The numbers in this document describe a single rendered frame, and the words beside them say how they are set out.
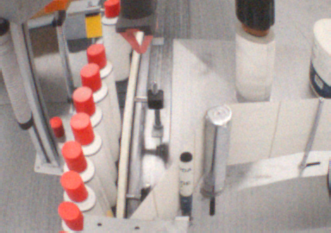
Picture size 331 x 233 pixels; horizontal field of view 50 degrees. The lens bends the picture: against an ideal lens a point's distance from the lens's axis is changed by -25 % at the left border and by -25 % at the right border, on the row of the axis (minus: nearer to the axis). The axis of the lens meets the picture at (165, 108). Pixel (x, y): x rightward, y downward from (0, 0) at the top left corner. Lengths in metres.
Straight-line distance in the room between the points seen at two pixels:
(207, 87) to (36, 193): 0.44
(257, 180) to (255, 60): 0.22
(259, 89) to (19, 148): 0.55
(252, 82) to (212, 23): 0.41
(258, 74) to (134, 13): 0.25
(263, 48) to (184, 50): 0.30
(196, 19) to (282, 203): 0.66
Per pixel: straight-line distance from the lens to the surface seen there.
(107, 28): 0.86
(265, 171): 0.79
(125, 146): 0.79
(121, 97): 0.92
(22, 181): 0.90
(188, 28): 1.18
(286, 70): 1.00
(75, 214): 0.51
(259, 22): 0.74
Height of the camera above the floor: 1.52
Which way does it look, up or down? 46 degrees down
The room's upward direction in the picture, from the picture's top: 5 degrees counter-clockwise
